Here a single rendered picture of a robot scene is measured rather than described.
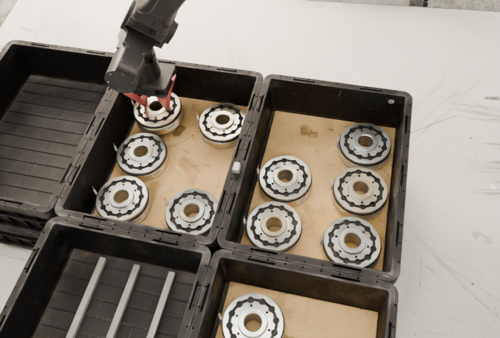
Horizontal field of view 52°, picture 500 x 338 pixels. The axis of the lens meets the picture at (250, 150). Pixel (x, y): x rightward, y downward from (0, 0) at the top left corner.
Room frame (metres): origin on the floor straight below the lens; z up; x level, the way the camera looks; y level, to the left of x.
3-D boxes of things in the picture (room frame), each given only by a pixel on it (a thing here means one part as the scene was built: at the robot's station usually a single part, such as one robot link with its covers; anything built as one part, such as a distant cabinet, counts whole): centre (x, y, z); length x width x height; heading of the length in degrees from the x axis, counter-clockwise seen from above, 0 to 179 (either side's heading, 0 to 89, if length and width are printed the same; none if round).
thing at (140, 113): (0.72, 0.19, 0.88); 0.10 x 0.10 x 0.01
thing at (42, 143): (0.69, 0.44, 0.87); 0.40 x 0.30 x 0.11; 162
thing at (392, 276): (0.51, -0.13, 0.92); 0.40 x 0.30 x 0.02; 162
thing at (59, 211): (0.60, 0.16, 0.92); 0.40 x 0.30 x 0.02; 162
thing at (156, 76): (0.72, 0.19, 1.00); 0.10 x 0.07 x 0.07; 72
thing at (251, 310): (0.25, 0.02, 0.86); 0.05 x 0.05 x 0.01
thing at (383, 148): (0.59, -0.23, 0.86); 0.10 x 0.10 x 0.01
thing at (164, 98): (0.72, 0.18, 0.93); 0.07 x 0.07 x 0.09; 72
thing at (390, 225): (0.51, -0.13, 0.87); 0.40 x 0.30 x 0.11; 162
